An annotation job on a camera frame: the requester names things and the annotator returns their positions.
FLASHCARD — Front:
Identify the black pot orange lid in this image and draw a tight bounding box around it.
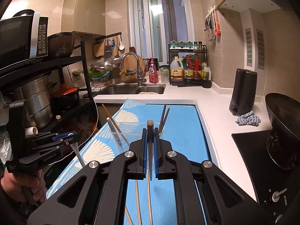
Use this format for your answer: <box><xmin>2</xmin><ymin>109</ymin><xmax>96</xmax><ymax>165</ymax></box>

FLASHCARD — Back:
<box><xmin>50</xmin><ymin>84</ymin><xmax>80</xmax><ymax>112</ymax></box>

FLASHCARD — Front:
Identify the blue patterned mat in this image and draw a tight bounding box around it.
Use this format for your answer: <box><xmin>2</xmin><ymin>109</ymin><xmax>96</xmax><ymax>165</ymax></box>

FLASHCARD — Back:
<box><xmin>46</xmin><ymin>98</ymin><xmax>212</xmax><ymax>225</ymax></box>

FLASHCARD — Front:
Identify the blue checked dishcloth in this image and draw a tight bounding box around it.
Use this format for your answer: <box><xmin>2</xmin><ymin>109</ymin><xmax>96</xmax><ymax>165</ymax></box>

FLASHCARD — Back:
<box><xmin>235</xmin><ymin>111</ymin><xmax>262</xmax><ymax>126</ymax></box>

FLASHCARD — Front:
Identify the person's left hand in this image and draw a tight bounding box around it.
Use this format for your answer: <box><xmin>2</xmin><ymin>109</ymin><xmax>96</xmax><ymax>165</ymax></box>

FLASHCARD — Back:
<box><xmin>0</xmin><ymin>169</ymin><xmax>47</xmax><ymax>204</ymax></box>

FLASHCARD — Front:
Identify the black metal shelf rack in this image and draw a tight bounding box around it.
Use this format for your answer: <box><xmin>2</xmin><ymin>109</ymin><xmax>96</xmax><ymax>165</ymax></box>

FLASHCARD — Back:
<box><xmin>0</xmin><ymin>40</ymin><xmax>96</xmax><ymax>146</ymax></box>

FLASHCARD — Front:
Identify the black gas stove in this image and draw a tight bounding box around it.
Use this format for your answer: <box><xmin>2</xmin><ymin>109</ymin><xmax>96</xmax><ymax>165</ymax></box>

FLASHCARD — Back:
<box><xmin>232</xmin><ymin>122</ymin><xmax>300</xmax><ymax>225</ymax></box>

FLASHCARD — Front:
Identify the glass jar green lid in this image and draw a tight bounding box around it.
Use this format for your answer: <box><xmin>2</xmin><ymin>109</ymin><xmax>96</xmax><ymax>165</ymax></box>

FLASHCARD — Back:
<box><xmin>160</xmin><ymin>67</ymin><xmax>170</xmax><ymax>83</ymax></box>

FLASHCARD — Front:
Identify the clear oil dispenser bottle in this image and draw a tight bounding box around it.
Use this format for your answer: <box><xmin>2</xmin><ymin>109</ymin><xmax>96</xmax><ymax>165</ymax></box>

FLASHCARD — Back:
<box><xmin>202</xmin><ymin>66</ymin><xmax>212</xmax><ymax>89</ymax></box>

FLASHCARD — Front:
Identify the steel stockpot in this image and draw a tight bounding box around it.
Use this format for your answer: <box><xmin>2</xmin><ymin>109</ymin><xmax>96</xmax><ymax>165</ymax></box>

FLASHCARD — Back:
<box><xmin>13</xmin><ymin>74</ymin><xmax>53</xmax><ymax>129</ymax></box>

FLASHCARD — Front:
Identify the green printed plastic bag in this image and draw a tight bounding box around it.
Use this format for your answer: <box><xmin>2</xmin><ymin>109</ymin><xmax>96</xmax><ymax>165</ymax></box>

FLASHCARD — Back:
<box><xmin>0</xmin><ymin>91</ymin><xmax>12</xmax><ymax>169</ymax></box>

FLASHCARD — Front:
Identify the black wok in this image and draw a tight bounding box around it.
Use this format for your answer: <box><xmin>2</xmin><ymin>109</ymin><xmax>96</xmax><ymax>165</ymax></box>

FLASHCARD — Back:
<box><xmin>265</xmin><ymin>92</ymin><xmax>300</xmax><ymax>169</ymax></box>

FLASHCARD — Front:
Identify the wall hook rail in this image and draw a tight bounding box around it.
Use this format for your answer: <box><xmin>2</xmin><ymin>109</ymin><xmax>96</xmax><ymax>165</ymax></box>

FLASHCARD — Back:
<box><xmin>205</xmin><ymin>5</ymin><xmax>217</xmax><ymax>19</ymax></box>

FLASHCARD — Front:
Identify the clear plastic container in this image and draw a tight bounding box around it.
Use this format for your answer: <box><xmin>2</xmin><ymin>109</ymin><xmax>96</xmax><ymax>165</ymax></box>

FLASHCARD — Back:
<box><xmin>108</xmin><ymin>119</ymin><xmax>166</xmax><ymax>156</ymax></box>

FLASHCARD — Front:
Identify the orange handled peeler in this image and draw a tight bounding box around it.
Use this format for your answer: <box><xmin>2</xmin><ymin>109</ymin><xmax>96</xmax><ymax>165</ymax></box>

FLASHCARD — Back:
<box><xmin>215</xmin><ymin>14</ymin><xmax>222</xmax><ymax>36</ymax></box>

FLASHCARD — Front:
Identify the round wooden cutting board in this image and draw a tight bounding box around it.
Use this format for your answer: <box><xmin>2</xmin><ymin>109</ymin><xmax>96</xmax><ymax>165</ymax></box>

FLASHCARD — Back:
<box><xmin>119</xmin><ymin>54</ymin><xmax>144</xmax><ymax>83</ymax></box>

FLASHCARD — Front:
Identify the black spice rack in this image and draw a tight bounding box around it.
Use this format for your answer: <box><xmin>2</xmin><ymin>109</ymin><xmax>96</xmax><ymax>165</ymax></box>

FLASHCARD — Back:
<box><xmin>168</xmin><ymin>44</ymin><xmax>208</xmax><ymax>86</ymax></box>

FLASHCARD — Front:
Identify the metal grater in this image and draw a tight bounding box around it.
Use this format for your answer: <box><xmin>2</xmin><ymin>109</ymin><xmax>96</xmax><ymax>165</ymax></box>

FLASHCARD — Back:
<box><xmin>104</xmin><ymin>40</ymin><xmax>112</xmax><ymax>59</ymax></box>

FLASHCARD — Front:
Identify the black microwave oven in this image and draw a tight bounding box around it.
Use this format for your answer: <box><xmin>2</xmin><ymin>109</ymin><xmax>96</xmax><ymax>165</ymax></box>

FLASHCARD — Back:
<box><xmin>0</xmin><ymin>10</ymin><xmax>48</xmax><ymax>69</ymax></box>

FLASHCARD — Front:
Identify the wall vent grille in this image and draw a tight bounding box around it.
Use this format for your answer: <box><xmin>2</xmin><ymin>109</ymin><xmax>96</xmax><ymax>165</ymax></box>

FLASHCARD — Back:
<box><xmin>245</xmin><ymin>28</ymin><xmax>254</xmax><ymax>66</ymax></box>
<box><xmin>256</xmin><ymin>29</ymin><xmax>265</xmax><ymax>70</ymax></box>

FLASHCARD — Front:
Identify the small hanging cutting board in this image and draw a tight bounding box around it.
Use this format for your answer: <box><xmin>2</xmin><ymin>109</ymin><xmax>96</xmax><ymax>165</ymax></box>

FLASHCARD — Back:
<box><xmin>93</xmin><ymin>43</ymin><xmax>105</xmax><ymax>58</ymax></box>

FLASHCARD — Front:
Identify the steel colander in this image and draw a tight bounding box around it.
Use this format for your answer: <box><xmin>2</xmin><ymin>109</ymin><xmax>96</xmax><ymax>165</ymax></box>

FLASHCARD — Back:
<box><xmin>90</xmin><ymin>61</ymin><xmax>119</xmax><ymax>72</ymax></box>

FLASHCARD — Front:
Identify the pile of wooden chopsticks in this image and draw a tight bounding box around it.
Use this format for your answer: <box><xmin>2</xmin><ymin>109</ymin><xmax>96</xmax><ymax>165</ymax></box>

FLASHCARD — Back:
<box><xmin>124</xmin><ymin>169</ymin><xmax>153</xmax><ymax>225</ymax></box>

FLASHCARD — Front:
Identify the chrome kitchen faucet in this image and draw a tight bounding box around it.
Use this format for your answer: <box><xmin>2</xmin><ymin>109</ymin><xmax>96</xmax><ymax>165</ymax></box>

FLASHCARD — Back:
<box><xmin>119</xmin><ymin>52</ymin><xmax>147</xmax><ymax>87</ymax></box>

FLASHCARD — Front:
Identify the black utensil hanging rail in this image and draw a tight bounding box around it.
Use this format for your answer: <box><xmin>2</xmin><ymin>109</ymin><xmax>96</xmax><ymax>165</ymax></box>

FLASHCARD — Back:
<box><xmin>96</xmin><ymin>32</ymin><xmax>122</xmax><ymax>41</ymax></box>

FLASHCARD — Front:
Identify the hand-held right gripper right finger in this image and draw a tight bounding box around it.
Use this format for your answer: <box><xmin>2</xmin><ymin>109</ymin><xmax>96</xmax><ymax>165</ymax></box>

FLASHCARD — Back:
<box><xmin>153</xmin><ymin>128</ymin><xmax>275</xmax><ymax>225</ymax></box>

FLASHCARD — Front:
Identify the white framed window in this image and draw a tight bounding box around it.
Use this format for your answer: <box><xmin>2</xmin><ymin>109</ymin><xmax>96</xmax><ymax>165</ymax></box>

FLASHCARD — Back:
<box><xmin>128</xmin><ymin>0</ymin><xmax>195</xmax><ymax>64</ymax></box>

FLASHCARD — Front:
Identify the pink dish soap bottle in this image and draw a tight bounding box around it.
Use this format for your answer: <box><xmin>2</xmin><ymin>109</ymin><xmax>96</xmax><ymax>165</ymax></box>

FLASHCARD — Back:
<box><xmin>149</xmin><ymin>57</ymin><xmax>159</xmax><ymax>83</ymax></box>

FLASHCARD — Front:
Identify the green plastic bowl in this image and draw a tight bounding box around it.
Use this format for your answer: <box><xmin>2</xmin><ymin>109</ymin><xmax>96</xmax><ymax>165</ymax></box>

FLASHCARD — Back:
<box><xmin>90</xmin><ymin>69</ymin><xmax>110</xmax><ymax>80</ymax></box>

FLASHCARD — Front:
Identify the red label sauce bottle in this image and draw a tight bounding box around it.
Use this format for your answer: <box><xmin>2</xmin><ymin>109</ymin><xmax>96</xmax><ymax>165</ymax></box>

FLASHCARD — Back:
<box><xmin>193</xmin><ymin>58</ymin><xmax>202</xmax><ymax>80</ymax></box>
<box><xmin>184</xmin><ymin>56</ymin><xmax>194</xmax><ymax>82</ymax></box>

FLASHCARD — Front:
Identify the dark glass bowl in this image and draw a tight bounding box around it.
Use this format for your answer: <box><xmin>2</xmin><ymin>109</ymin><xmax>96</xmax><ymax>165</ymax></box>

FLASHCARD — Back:
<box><xmin>47</xmin><ymin>32</ymin><xmax>75</xmax><ymax>59</ymax></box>

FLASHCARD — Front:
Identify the black electric kettle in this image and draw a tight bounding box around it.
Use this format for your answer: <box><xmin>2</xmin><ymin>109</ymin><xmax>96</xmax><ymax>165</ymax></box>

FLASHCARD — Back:
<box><xmin>229</xmin><ymin>68</ymin><xmax>258</xmax><ymax>116</ymax></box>

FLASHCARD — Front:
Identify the row of spice jars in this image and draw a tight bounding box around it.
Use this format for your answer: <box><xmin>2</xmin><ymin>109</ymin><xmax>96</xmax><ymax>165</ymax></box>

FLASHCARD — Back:
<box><xmin>170</xmin><ymin>40</ymin><xmax>203</xmax><ymax>50</ymax></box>

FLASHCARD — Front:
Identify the grey handled utensil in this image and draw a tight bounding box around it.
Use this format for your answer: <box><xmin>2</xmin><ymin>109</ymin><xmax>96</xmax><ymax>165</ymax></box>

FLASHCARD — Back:
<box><xmin>69</xmin><ymin>143</ymin><xmax>86</xmax><ymax>168</ymax></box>

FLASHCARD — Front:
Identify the large cooking oil jug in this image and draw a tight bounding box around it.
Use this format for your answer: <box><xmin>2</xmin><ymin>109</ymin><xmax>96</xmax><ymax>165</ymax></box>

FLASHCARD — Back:
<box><xmin>170</xmin><ymin>57</ymin><xmax>184</xmax><ymax>82</ymax></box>

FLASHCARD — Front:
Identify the steel kitchen sink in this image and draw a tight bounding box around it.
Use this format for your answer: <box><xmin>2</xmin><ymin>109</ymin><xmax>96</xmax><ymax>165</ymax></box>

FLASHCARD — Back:
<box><xmin>97</xmin><ymin>83</ymin><xmax>166</xmax><ymax>95</ymax></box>

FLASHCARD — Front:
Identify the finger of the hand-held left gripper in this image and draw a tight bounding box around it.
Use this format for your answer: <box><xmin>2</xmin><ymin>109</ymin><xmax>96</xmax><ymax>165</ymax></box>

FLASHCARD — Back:
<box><xmin>28</xmin><ymin>131</ymin><xmax>81</xmax><ymax>144</ymax></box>
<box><xmin>31</xmin><ymin>138</ymin><xmax>79</xmax><ymax>155</ymax></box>

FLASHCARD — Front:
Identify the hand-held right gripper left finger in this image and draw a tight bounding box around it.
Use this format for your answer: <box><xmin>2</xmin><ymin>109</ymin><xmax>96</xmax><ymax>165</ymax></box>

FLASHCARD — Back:
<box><xmin>27</xmin><ymin>128</ymin><xmax>149</xmax><ymax>225</ymax></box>

